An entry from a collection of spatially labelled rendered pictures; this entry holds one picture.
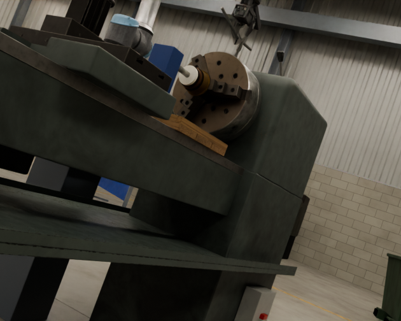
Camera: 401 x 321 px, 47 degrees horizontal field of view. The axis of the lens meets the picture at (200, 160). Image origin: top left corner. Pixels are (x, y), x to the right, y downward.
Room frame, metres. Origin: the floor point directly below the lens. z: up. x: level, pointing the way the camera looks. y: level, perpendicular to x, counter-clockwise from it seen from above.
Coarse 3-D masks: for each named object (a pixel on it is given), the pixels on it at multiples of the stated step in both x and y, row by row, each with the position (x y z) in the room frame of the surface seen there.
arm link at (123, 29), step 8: (120, 16) 1.93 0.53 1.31; (112, 24) 1.94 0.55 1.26; (120, 24) 1.92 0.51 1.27; (128, 24) 1.93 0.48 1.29; (136, 24) 1.96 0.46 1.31; (112, 32) 1.93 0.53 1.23; (120, 32) 1.92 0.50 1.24; (128, 32) 1.94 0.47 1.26; (136, 32) 1.98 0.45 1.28; (120, 40) 1.93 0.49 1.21; (128, 40) 1.95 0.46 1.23; (136, 40) 2.00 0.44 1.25
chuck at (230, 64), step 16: (192, 64) 1.72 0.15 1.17; (208, 64) 1.69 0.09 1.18; (224, 64) 1.65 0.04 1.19; (240, 64) 1.62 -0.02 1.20; (176, 80) 1.74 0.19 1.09; (224, 80) 1.64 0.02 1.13; (240, 80) 1.61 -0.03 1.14; (176, 96) 1.73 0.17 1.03; (208, 96) 1.76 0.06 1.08; (256, 96) 1.65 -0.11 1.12; (176, 112) 1.72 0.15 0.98; (208, 112) 1.65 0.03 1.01; (224, 112) 1.62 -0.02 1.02; (240, 112) 1.59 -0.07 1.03; (208, 128) 1.64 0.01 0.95; (224, 128) 1.62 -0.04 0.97; (240, 128) 1.66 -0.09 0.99
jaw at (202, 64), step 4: (196, 56) 1.67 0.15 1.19; (200, 56) 1.66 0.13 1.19; (204, 56) 1.70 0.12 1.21; (192, 60) 1.68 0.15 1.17; (196, 60) 1.67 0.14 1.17; (200, 60) 1.66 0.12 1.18; (204, 60) 1.69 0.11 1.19; (196, 64) 1.64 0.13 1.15; (200, 64) 1.63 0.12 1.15; (204, 64) 1.67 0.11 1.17; (200, 68) 1.62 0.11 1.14; (204, 68) 1.65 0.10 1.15; (208, 72) 1.68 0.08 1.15
